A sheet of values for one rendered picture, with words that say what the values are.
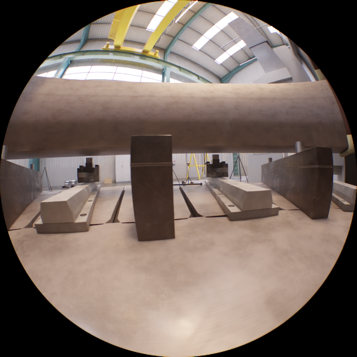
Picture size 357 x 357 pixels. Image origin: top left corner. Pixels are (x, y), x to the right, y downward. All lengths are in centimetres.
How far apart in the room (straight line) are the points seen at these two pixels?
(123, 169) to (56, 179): 517
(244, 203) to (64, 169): 919
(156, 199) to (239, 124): 131
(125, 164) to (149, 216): 757
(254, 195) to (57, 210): 91
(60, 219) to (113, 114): 116
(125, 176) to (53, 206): 743
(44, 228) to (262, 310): 78
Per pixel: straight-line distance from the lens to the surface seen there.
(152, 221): 42
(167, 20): 1137
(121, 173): 788
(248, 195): 61
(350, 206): 111
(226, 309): 28
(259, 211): 66
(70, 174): 898
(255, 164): 397
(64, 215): 60
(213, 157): 197
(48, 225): 66
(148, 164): 38
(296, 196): 98
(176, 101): 152
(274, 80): 301
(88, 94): 165
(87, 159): 198
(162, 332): 25
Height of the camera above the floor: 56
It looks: 3 degrees down
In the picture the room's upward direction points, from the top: 2 degrees counter-clockwise
